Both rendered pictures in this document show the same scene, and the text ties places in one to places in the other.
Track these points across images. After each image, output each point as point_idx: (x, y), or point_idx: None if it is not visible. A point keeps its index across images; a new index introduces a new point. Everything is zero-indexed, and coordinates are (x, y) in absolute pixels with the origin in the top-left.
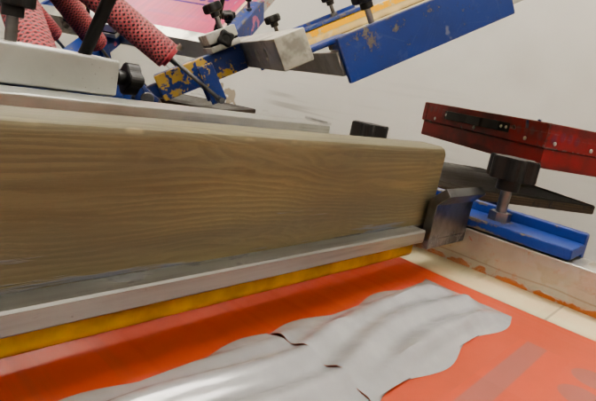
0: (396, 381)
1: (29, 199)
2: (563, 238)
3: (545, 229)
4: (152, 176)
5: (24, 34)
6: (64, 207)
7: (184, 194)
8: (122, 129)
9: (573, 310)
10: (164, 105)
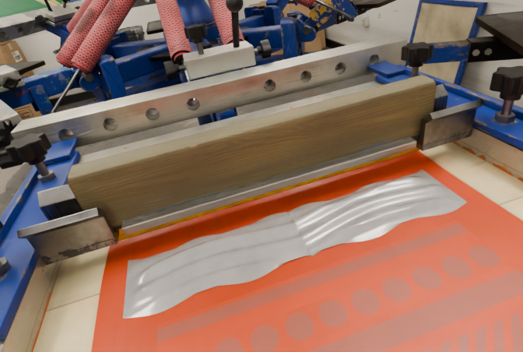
0: (332, 244)
1: (163, 179)
2: None
3: None
4: (207, 160)
5: (222, 27)
6: (176, 178)
7: (226, 162)
8: (188, 147)
9: None
10: (281, 63)
